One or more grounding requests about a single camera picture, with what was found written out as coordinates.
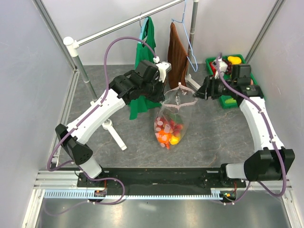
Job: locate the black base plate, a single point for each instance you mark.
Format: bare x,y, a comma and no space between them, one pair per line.
205,178

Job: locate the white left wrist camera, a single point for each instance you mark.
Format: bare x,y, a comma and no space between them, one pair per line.
163,67

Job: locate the green shirt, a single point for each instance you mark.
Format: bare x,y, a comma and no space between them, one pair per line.
143,55

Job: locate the clear pink-dotted zip bag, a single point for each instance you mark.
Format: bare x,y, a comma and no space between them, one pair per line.
180,102

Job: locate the red toy chili pepper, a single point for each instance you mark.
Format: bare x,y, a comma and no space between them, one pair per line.
167,145

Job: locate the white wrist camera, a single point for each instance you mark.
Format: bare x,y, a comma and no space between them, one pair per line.
220,66
163,67

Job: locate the brown towel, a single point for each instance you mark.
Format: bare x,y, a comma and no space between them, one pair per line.
178,58

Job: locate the white metal clothes rack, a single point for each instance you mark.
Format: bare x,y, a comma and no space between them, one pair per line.
72,46

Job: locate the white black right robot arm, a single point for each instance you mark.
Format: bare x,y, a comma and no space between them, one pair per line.
271,160

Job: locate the dark red toy grapes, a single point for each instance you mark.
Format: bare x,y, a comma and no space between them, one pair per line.
229,67

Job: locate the green toy cucumber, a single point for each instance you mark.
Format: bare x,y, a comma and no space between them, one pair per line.
230,101

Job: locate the yellow toy pear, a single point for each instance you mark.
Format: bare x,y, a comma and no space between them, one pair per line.
234,60

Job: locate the red toy cherries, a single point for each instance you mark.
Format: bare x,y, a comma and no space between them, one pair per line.
168,123

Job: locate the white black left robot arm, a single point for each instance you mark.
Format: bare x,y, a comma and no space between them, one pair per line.
147,80

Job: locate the light blue wire hanger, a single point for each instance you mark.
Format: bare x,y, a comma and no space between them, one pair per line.
191,57

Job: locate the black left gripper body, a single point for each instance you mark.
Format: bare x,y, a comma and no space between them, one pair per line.
154,91

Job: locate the yellow toy corn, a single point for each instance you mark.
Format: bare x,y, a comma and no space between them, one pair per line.
175,138

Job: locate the grey slotted cable duct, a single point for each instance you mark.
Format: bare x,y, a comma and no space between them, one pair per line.
95,195

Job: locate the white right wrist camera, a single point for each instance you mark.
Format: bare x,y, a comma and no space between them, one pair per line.
220,66

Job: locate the orange toy fruit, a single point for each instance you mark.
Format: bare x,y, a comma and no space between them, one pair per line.
163,137

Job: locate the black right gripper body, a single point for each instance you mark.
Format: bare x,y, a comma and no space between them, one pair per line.
219,88

